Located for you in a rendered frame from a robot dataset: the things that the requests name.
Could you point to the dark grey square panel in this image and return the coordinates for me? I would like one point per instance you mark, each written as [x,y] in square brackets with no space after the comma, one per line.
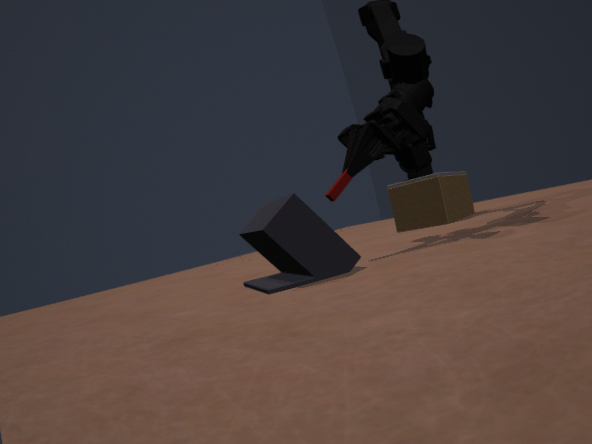
[296,241]

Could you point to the dark red square peg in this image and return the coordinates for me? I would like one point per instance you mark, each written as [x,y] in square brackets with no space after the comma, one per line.
[338,187]

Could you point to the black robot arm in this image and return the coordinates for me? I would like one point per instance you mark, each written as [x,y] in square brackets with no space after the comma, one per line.
[405,64]

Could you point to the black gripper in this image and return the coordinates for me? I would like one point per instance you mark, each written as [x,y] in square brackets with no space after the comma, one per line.
[385,129]

